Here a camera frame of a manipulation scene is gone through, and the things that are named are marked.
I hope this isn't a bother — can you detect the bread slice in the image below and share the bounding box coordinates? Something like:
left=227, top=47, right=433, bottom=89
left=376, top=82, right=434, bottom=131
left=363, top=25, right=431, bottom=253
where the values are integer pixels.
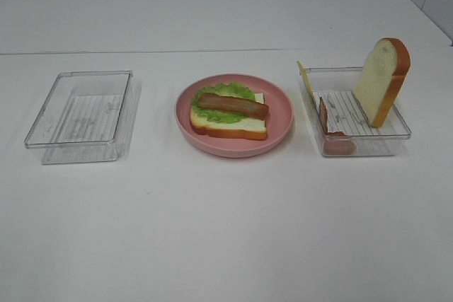
left=353, top=37, right=411, bottom=127
left=190, top=93, right=269, bottom=140

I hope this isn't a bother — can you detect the bacon strip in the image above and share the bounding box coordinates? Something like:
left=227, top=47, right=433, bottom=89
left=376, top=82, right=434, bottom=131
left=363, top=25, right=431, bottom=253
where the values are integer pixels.
left=197, top=93, right=269, bottom=120
left=319, top=97, right=355, bottom=156

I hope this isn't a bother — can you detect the green lettuce leaf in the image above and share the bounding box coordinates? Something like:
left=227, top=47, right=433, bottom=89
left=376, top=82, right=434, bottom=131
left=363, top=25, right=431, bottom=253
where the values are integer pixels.
left=192, top=81, right=256, bottom=124

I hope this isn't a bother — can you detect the pink round plate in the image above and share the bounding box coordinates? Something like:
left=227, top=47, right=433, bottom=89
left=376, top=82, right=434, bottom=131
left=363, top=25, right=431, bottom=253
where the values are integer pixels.
left=175, top=74, right=294, bottom=158

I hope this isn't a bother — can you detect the yellow cheese slice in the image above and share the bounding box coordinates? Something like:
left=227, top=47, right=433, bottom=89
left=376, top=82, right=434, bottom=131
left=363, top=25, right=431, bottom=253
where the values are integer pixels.
left=297, top=60, right=317, bottom=122

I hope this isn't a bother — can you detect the clear right plastic container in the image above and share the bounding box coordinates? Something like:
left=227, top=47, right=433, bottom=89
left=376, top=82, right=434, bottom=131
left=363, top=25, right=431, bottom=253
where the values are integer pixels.
left=305, top=67, right=411, bottom=157

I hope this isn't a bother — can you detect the clear plastic container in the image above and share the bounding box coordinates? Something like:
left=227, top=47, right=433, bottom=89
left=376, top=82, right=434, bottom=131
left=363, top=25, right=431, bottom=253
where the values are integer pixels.
left=24, top=71, right=140, bottom=165
left=305, top=67, right=411, bottom=157

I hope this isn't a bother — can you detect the clear left plastic container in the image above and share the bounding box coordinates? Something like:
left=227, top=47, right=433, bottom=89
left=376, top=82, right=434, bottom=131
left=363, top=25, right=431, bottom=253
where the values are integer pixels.
left=24, top=71, right=140, bottom=165

